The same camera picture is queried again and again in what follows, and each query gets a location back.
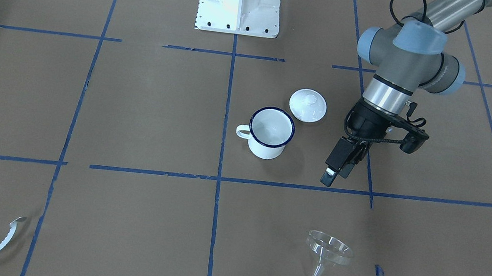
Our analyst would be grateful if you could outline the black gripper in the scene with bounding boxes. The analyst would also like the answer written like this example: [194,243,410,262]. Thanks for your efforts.
[320,100,392,187]

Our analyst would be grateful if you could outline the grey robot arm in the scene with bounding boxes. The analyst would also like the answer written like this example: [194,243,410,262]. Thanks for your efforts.
[321,0,492,194]

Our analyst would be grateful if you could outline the clear plastic funnel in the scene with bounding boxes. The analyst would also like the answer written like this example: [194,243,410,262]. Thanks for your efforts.
[306,230,355,276]

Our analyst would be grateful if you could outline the white enamel mug blue rim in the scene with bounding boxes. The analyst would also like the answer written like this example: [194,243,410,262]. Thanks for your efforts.
[236,106,295,160]

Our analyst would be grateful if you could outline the blue tape line lengthwise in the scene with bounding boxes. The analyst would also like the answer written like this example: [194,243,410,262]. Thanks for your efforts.
[207,34,238,276]

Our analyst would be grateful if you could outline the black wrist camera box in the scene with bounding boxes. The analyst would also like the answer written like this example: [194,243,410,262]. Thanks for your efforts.
[389,116,430,154]

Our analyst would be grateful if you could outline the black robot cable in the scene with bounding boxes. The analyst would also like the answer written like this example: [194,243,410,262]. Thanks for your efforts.
[386,0,469,39]

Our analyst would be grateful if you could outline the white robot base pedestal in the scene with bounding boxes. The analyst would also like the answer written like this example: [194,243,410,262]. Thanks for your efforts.
[194,0,281,39]

